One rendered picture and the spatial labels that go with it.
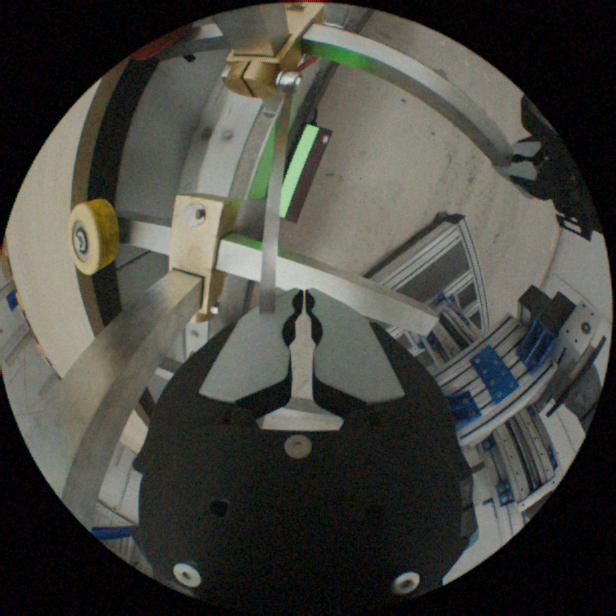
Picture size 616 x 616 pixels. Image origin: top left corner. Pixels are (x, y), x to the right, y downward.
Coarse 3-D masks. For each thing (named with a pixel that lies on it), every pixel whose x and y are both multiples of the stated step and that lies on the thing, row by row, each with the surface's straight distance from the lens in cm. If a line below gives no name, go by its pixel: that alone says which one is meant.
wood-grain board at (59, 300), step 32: (96, 96) 31; (64, 128) 36; (96, 128) 31; (64, 160) 32; (32, 192) 49; (64, 192) 31; (32, 224) 50; (64, 224) 32; (32, 256) 55; (64, 256) 34; (32, 288) 67; (64, 288) 38; (32, 320) 98; (64, 320) 48; (96, 320) 36; (64, 352) 69
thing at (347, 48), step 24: (312, 24) 26; (168, 48) 32; (192, 48) 31; (216, 48) 30; (312, 48) 25; (336, 48) 24; (360, 48) 24; (384, 48) 25; (384, 72) 24; (408, 72) 24; (432, 72) 26; (432, 96) 25; (456, 96) 26; (456, 120) 27; (480, 120) 27; (480, 144) 29; (504, 144) 30
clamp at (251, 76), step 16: (288, 16) 26; (304, 16) 26; (320, 16) 28; (304, 32) 24; (288, 48) 22; (240, 64) 21; (256, 64) 21; (272, 64) 21; (288, 64) 23; (224, 80) 22; (240, 80) 21; (256, 80) 20; (272, 80) 21; (256, 96) 23
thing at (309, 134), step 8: (312, 128) 34; (304, 136) 34; (312, 136) 34; (304, 144) 33; (296, 152) 33; (304, 152) 33; (296, 160) 33; (304, 160) 33; (296, 168) 33; (288, 176) 33; (296, 176) 32; (288, 184) 32; (288, 192) 32; (288, 200) 32; (280, 208) 33
